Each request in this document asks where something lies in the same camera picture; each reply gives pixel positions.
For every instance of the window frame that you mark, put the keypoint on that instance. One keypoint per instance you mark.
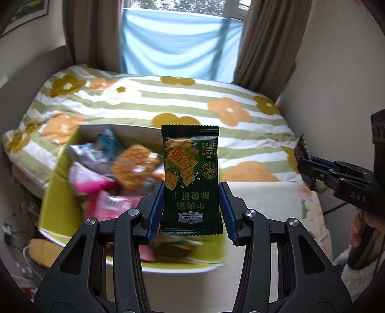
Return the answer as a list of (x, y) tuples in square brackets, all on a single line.
[(234, 9)]

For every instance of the floral striped blanket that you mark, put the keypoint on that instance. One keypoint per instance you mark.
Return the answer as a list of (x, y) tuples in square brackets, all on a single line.
[(168, 99)]

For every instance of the brown snack packet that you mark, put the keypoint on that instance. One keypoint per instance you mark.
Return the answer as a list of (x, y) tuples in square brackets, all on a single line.
[(302, 150)]

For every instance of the silver blue snack packet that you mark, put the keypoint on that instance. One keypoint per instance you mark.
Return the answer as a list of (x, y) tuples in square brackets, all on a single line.
[(90, 153)]

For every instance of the brown curtain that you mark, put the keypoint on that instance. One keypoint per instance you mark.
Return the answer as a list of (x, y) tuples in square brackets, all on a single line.
[(270, 45), (93, 33)]

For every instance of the pink white snack packet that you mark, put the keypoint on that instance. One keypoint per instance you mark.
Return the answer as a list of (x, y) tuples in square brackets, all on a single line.
[(105, 207)]

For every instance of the waffle biscuit packet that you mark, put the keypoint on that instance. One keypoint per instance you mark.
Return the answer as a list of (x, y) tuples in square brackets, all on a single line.
[(132, 165)]

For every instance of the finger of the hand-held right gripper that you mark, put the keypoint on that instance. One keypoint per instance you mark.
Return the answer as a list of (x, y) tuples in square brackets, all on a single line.
[(315, 176), (323, 161)]

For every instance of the framed wall picture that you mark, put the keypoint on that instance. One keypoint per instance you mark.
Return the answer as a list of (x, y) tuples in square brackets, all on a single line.
[(24, 12)]

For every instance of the bright pink snack packet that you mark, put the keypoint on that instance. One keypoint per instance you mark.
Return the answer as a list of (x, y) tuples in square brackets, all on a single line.
[(87, 183)]

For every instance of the pink cloth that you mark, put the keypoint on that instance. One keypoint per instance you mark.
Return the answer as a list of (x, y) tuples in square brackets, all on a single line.
[(19, 176)]

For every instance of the person's right hand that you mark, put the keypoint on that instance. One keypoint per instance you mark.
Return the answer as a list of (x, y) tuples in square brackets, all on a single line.
[(357, 228)]

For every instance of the person's right forearm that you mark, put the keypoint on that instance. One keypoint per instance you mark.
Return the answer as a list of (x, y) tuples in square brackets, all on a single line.
[(361, 286)]

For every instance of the light blue window cloth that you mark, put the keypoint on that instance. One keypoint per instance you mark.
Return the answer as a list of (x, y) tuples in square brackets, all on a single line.
[(180, 45)]

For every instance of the green cardboard box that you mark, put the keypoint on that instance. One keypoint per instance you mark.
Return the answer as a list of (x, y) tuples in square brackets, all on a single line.
[(54, 204)]

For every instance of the dark green cracker packet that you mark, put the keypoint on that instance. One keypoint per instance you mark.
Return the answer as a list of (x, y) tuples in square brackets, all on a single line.
[(189, 168)]

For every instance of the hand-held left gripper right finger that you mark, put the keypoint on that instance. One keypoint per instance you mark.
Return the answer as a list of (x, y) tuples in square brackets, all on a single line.
[(228, 210)]

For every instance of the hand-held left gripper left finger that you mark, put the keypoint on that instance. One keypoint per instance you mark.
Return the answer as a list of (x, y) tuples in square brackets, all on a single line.
[(155, 210)]

